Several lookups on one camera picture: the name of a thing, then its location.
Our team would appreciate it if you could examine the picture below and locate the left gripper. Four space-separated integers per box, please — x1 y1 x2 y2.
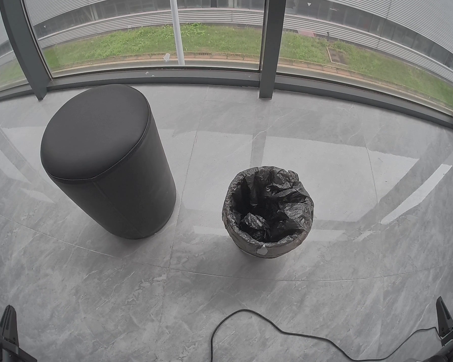
0 305 37 362

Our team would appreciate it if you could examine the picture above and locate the black plastic bag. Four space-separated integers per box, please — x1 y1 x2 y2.
222 166 315 256

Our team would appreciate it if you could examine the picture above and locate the black plastic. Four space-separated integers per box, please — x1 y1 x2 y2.
239 213 272 240

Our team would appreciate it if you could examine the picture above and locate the white trash bin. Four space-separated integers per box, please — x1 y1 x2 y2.
237 245 303 259

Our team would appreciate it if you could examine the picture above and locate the dark grey round stool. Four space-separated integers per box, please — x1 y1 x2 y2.
40 84 177 240

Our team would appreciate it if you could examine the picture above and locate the window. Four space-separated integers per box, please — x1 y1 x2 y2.
0 0 453 140

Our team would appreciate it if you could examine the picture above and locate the black cable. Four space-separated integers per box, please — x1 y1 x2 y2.
210 309 438 362

